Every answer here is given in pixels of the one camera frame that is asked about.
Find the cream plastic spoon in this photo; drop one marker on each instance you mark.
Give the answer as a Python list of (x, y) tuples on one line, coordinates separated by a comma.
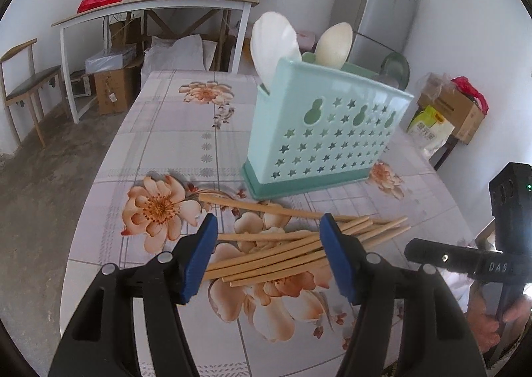
[(334, 44)]

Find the person's right hand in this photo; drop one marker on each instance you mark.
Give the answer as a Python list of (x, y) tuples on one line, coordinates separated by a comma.
[(486, 331)]

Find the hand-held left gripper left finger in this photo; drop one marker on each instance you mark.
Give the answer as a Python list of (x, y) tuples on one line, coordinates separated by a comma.
[(199, 260)]

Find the white plastic spoon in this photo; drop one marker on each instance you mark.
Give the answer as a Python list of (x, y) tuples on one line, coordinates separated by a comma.
[(272, 44)]

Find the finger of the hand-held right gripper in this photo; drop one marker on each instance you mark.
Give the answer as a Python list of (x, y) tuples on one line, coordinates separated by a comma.
[(436, 255)]

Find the white desk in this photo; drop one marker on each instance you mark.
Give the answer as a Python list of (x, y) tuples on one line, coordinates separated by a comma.
[(166, 7)]

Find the white sack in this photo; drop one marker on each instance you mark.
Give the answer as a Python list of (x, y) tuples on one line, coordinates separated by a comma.
[(178, 55)]

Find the large cardboard box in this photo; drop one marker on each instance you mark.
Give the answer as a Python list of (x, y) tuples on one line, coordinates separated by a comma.
[(457, 111)]

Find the metal spoon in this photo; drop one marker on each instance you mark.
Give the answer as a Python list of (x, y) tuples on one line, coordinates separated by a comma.
[(395, 69)]

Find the red cloth bag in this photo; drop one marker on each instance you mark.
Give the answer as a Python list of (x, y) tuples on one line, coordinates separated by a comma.
[(469, 88)]

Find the teal plastic utensil holder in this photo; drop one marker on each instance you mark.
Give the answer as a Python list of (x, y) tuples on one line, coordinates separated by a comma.
[(282, 86)]

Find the clear plastic bag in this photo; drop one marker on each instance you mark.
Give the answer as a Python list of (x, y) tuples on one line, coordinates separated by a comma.
[(434, 82)]

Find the brown cardboard box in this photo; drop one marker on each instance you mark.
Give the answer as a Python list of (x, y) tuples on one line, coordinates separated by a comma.
[(124, 32)]

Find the pink box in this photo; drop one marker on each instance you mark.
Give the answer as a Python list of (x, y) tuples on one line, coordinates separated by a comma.
[(307, 38)]

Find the pile of wooden chopsticks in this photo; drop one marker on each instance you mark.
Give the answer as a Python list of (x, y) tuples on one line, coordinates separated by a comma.
[(270, 260)]

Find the wooden chair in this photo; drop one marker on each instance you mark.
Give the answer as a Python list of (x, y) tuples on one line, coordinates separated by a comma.
[(29, 86)]

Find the grey flat box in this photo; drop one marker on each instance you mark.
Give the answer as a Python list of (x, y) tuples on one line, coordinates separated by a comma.
[(110, 61)]

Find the white and yellow rice bag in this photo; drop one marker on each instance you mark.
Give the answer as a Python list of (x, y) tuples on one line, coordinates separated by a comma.
[(430, 129)]

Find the floral tablecloth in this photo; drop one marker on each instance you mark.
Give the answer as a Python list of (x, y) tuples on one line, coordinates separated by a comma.
[(166, 132)]

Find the tall cardboard box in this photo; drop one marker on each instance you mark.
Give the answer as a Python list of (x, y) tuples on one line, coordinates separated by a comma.
[(116, 92)]

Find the dark wooden stool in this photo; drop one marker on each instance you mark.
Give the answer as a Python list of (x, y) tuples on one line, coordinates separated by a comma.
[(444, 152)]

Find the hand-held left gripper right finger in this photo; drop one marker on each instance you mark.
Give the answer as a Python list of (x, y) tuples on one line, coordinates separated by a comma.
[(338, 264)]

